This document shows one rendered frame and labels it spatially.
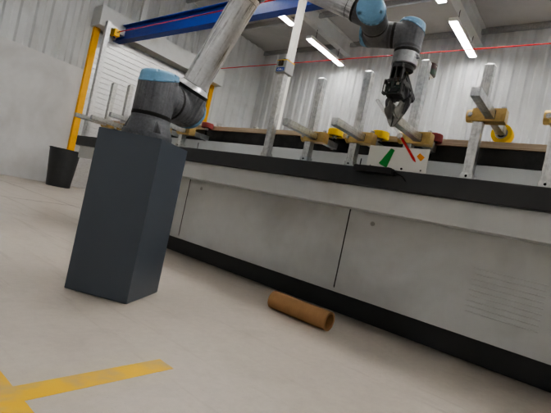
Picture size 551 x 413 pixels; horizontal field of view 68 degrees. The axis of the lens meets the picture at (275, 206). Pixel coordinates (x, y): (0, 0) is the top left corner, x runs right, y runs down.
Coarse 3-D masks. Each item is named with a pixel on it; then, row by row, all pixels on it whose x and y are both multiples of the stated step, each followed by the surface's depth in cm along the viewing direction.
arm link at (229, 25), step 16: (240, 0) 163; (256, 0) 165; (224, 16) 165; (240, 16) 165; (224, 32) 165; (240, 32) 169; (208, 48) 166; (224, 48) 167; (192, 64) 169; (208, 64) 167; (192, 80) 168; (208, 80) 170; (192, 96) 167; (192, 112) 170; (192, 128) 180
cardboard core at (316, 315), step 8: (272, 296) 180; (280, 296) 179; (288, 296) 178; (272, 304) 179; (280, 304) 176; (288, 304) 174; (296, 304) 172; (304, 304) 171; (288, 312) 174; (296, 312) 171; (304, 312) 168; (312, 312) 167; (320, 312) 165; (328, 312) 164; (304, 320) 169; (312, 320) 166; (320, 320) 163; (328, 320) 169; (320, 328) 165; (328, 328) 166
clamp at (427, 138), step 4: (400, 132) 170; (420, 132) 164; (424, 132) 163; (428, 132) 162; (404, 136) 168; (424, 136) 163; (428, 136) 162; (432, 136) 163; (400, 140) 169; (408, 140) 166; (412, 140) 165; (424, 140) 162; (428, 140) 161; (432, 140) 164; (412, 144) 167; (416, 144) 166; (420, 144) 165; (424, 144) 163; (428, 144) 162; (432, 144) 164
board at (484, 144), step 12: (240, 132) 259; (252, 132) 251; (264, 132) 245; (276, 132) 239; (288, 132) 234; (444, 144) 178; (456, 144) 175; (480, 144) 169; (492, 144) 167; (504, 144) 164; (516, 144) 161; (528, 144) 159; (540, 144) 156
